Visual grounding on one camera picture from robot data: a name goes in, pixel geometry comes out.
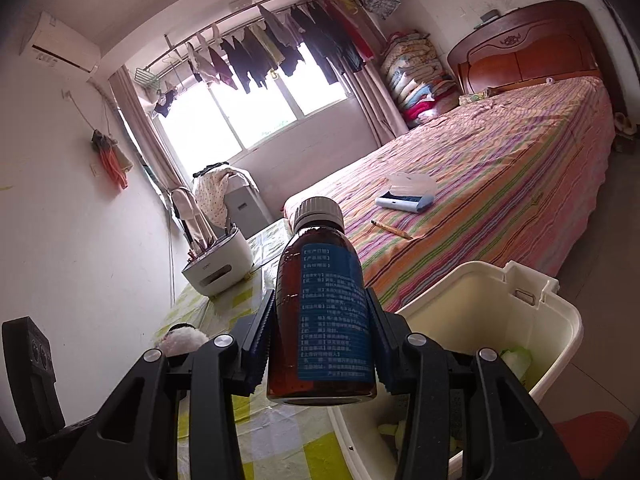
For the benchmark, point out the white wall air conditioner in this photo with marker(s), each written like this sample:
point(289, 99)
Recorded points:
point(57, 40)

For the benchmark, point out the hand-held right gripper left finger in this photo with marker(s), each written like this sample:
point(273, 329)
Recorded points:
point(257, 345)

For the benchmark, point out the pair of pale slippers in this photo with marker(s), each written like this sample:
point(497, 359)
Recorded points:
point(624, 124)

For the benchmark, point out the white fluffy ball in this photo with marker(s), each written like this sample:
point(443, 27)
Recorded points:
point(182, 340)

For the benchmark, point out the stack of folded quilts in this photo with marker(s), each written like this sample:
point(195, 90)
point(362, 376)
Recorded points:
point(415, 85)

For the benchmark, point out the wooden pencil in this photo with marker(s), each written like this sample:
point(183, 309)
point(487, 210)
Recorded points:
point(392, 229)

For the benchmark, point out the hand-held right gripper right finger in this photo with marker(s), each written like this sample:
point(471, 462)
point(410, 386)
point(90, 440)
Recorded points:
point(385, 350)

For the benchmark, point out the green checkered tablecloth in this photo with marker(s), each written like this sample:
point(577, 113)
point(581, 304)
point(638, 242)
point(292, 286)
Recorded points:
point(280, 440)

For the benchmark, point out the white plastic bin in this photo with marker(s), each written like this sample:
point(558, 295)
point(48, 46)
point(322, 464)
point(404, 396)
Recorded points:
point(450, 300)

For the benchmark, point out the blue and white pencil case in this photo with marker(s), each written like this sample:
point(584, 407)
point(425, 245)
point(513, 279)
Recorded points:
point(400, 205)

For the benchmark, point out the brown medicine bottle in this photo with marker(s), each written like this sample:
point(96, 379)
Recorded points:
point(320, 310)

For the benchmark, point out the pale green scrap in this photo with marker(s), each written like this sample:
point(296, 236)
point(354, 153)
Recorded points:
point(392, 435)

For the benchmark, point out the bed with striped sheet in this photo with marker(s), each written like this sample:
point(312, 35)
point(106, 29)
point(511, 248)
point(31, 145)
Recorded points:
point(475, 160)

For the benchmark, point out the small grey object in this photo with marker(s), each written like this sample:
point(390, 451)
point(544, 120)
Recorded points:
point(486, 16)

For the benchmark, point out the row of hanging clothes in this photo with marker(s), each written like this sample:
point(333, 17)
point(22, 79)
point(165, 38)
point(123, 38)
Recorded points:
point(320, 45)

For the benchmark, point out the polka dot cloth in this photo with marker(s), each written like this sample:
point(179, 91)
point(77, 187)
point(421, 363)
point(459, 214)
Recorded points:
point(210, 200)

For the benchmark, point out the crumpled green white paper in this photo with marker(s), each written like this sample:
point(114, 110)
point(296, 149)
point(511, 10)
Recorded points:
point(515, 360)

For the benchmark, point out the brown wooden headboard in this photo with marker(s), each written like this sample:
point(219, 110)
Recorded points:
point(525, 55)

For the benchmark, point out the white wall box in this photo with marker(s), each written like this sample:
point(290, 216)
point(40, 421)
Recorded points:
point(240, 2)

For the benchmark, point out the beige hanging cloth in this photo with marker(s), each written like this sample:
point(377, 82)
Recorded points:
point(192, 220)

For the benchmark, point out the grey curtain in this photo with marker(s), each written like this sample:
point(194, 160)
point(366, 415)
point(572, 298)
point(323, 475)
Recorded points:
point(380, 110)
point(145, 130)

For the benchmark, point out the red stool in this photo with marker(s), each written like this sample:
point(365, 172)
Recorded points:
point(595, 435)

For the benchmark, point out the green tissue box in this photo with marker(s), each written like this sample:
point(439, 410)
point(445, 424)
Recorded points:
point(475, 96)

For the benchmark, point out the orange cloth on wall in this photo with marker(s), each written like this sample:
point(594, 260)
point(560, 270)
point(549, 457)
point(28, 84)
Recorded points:
point(112, 160)

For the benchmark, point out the window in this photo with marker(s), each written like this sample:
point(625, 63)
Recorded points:
point(250, 115)

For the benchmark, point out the white standing appliance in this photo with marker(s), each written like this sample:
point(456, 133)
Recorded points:
point(245, 210)

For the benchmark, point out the white desktop organizer box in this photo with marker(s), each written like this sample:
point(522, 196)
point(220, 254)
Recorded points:
point(220, 270)

